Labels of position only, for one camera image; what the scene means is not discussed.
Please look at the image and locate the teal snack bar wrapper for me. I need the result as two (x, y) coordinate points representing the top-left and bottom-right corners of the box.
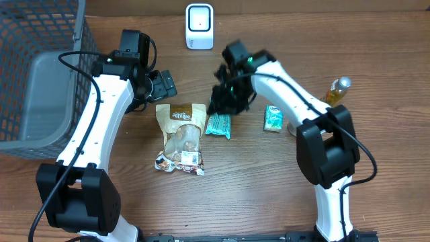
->
(206, 114), (231, 140)

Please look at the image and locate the brown snack pouch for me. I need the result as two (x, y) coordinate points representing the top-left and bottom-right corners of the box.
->
(155, 104), (206, 176)

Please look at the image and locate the teal tissue pack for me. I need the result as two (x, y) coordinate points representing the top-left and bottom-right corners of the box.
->
(263, 106), (284, 132)

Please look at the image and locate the green lid jar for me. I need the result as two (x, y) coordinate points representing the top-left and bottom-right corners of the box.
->
(288, 122), (297, 136)

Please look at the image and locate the yellow liquid bottle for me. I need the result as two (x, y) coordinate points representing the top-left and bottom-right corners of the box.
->
(320, 76), (351, 107)

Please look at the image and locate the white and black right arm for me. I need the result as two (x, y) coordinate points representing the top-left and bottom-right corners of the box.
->
(207, 40), (360, 241)

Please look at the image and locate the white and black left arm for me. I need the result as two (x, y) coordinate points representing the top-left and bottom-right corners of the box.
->
(28, 30), (177, 241)

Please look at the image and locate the white barcode scanner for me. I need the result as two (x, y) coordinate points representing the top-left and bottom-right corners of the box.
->
(185, 3), (214, 50)

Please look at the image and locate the grey plastic mesh basket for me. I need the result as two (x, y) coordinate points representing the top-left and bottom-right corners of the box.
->
(1, 0), (97, 159)

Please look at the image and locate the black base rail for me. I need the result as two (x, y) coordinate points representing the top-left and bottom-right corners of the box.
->
(140, 230), (380, 242)

